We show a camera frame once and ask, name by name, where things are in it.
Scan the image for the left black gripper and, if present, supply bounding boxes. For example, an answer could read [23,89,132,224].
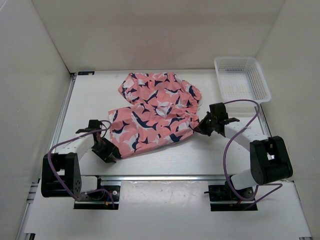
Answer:
[91,137,120,163]

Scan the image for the pink shark print shorts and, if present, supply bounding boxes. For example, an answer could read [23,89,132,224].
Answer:
[108,72,202,159]

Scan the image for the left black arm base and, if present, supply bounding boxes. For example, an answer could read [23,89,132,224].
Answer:
[73,176,121,211]

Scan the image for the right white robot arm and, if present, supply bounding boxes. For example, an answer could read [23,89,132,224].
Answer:
[195,102,294,201]

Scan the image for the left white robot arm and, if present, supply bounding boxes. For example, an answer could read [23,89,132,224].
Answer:
[40,119,121,202]

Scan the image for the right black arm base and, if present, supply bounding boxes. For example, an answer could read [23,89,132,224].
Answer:
[204,182,258,212]

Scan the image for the white plastic mesh basket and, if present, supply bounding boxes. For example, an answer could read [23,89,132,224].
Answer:
[214,56,271,104]

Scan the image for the aluminium table frame rail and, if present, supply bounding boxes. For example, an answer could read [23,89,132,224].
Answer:
[24,69,312,240]

